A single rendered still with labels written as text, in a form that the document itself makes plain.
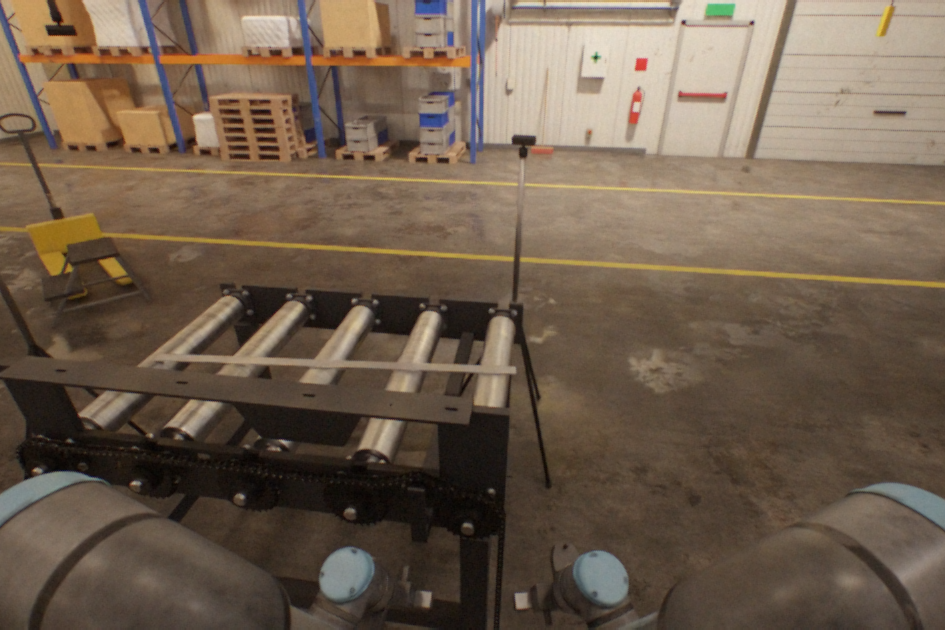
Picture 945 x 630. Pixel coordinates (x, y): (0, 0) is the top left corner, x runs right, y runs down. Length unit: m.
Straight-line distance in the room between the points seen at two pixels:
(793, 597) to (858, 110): 10.87
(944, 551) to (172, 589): 0.58
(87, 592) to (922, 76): 11.56
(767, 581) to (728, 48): 9.96
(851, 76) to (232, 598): 10.94
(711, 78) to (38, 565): 10.14
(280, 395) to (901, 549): 1.09
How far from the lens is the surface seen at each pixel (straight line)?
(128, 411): 1.92
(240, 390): 1.29
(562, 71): 9.90
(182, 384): 1.38
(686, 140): 10.28
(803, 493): 2.97
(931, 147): 11.98
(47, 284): 4.94
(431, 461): 1.55
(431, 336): 1.88
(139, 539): 0.49
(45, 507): 0.55
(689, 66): 10.11
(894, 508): 0.56
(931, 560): 0.53
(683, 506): 2.64
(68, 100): 12.05
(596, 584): 1.00
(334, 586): 1.00
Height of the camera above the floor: 1.90
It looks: 30 degrees down
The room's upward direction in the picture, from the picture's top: straight up
